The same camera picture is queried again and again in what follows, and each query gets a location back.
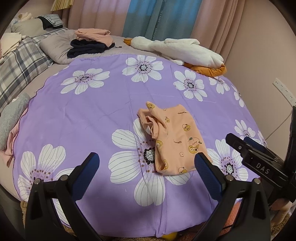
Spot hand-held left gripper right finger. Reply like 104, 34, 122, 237
195, 152, 271, 241

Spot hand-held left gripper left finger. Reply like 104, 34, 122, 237
25, 152, 100, 241

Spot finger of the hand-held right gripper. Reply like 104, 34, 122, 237
244, 136, 269, 154
225, 133, 257, 160

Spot orange cartoon print shirt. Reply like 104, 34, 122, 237
137, 101, 213, 175

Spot person's right forearm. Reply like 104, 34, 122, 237
270, 198, 293, 229

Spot folded navy clothes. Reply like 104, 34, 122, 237
67, 39, 116, 59

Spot folded pink clothes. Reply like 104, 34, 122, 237
74, 28, 115, 48

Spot white socket strip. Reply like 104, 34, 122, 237
273, 78, 296, 105

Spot purple floral blanket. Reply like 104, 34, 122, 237
14, 54, 269, 238

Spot yellow round object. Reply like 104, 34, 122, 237
162, 232, 178, 241

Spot brown rug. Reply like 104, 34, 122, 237
20, 199, 245, 241

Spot pale pink cloth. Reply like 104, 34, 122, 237
0, 130, 18, 168

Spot grey blanket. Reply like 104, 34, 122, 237
0, 93, 31, 151

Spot white goose plush toy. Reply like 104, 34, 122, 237
123, 37, 226, 77

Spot pink curtain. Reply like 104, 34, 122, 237
190, 0, 245, 61
61, 0, 132, 37

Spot plaid pillow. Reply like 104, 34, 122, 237
0, 37, 55, 112

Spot grey pillow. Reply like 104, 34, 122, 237
39, 29, 80, 65

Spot blue curtain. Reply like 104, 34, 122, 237
122, 0, 204, 43

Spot cream cloth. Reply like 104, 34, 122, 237
0, 32, 22, 57

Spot striped blue pillow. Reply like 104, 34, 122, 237
37, 14, 64, 29

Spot beige pillow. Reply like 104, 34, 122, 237
11, 19, 45, 35

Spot cream plush toy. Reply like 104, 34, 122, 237
14, 11, 33, 24

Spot yellow pleated lamp shade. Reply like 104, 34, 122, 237
50, 0, 74, 11

